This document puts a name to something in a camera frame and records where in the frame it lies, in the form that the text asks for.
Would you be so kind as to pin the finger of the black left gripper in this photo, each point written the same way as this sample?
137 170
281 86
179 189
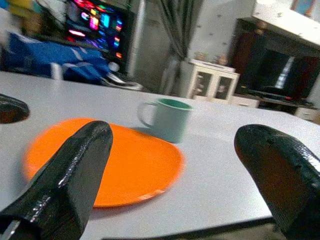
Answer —
10 110

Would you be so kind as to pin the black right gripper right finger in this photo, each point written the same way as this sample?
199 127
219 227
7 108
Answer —
280 170

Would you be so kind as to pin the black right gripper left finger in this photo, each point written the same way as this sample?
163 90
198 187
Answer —
62 180

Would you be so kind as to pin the orange plastic plate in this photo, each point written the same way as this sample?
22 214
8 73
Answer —
140 170

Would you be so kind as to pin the blue cloth with white stripes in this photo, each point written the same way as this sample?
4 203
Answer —
50 60

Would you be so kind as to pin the white television stand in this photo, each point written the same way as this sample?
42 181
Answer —
275 103

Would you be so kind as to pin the black television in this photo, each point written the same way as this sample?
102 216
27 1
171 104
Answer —
277 72

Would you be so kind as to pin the white glass-door cabinet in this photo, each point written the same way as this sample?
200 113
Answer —
212 82

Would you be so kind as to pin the dark shelf with colourful goods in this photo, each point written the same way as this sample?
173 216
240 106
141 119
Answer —
95 30

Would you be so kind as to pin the green enamel mug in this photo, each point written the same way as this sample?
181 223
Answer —
172 122

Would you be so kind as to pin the grey curtain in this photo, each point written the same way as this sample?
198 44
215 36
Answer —
177 27

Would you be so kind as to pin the white wall shelf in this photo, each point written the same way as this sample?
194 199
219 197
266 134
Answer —
287 22

